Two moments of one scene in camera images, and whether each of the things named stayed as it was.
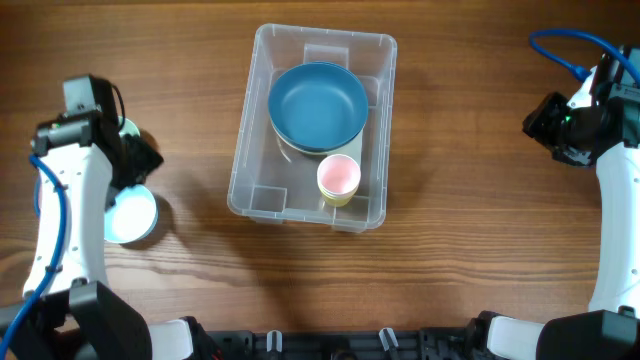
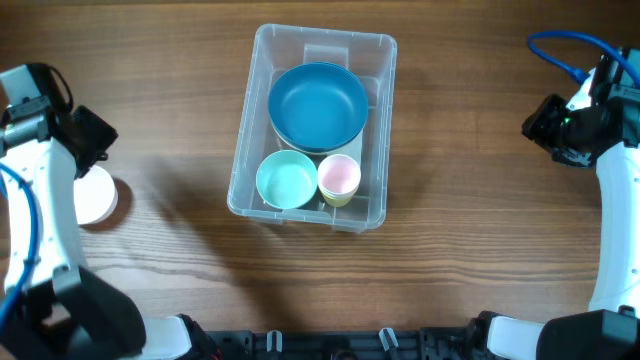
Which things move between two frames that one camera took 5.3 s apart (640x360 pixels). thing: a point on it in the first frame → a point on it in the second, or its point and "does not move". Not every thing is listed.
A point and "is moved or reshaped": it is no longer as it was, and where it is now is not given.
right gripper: x=542 y=125 does not move
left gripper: x=141 y=160 → x=95 y=138
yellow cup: x=337 y=203 does not move
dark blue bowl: x=318 y=130 does not move
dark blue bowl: x=318 y=106 does not move
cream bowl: x=302 y=149 is moved or reshaped
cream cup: x=338 y=197 does not move
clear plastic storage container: x=315 y=139 does not move
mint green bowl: x=128 y=127 → x=286 y=179
